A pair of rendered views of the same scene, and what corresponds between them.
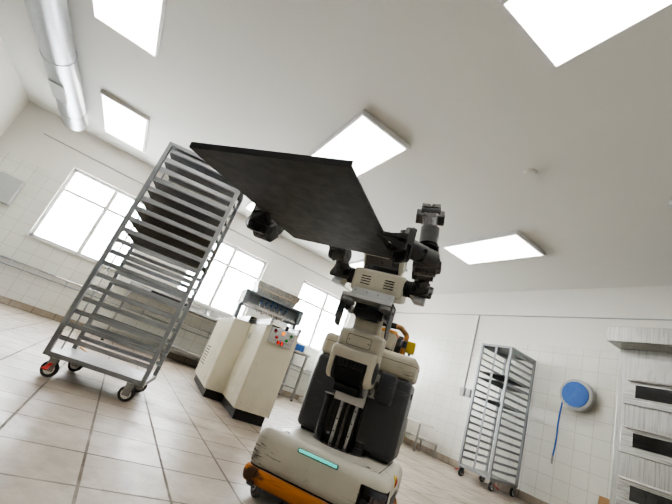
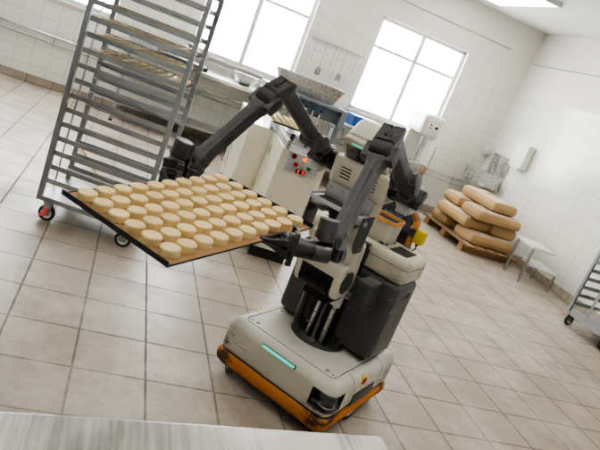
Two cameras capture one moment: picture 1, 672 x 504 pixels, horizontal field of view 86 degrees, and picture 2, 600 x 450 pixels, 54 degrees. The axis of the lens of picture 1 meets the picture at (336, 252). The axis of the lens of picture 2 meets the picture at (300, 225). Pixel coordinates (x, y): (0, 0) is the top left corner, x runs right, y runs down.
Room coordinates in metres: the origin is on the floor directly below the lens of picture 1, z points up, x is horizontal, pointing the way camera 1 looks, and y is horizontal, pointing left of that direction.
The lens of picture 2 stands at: (-0.61, -0.33, 1.45)
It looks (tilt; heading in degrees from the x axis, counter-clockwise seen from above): 15 degrees down; 5
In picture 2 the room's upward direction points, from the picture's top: 22 degrees clockwise
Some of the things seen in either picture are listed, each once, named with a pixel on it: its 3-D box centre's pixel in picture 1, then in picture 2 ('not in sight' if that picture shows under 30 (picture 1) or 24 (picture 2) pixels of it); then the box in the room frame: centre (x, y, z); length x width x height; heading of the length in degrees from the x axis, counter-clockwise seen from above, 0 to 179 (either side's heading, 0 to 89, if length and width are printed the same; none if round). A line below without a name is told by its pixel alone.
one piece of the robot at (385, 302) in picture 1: (366, 310); (339, 215); (1.75, -0.24, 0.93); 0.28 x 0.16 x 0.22; 67
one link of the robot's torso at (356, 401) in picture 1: (364, 381); (337, 285); (1.85, -0.35, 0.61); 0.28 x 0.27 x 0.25; 67
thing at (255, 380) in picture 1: (258, 367); (280, 192); (3.83, 0.32, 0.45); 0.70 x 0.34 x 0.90; 20
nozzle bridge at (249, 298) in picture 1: (267, 314); (297, 114); (4.31, 0.50, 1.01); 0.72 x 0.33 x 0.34; 110
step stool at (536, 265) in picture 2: (419, 436); (532, 262); (6.55, -2.40, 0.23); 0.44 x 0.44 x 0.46; 17
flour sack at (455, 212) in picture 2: not in sight; (462, 215); (7.25, -1.53, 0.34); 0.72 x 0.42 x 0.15; 30
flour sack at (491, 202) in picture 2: not in sight; (488, 200); (7.31, -1.76, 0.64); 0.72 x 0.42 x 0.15; 32
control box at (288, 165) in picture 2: (281, 338); (302, 164); (3.49, 0.20, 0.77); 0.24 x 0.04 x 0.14; 110
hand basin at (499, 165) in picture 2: not in sight; (488, 172); (8.26, -1.76, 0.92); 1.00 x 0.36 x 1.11; 26
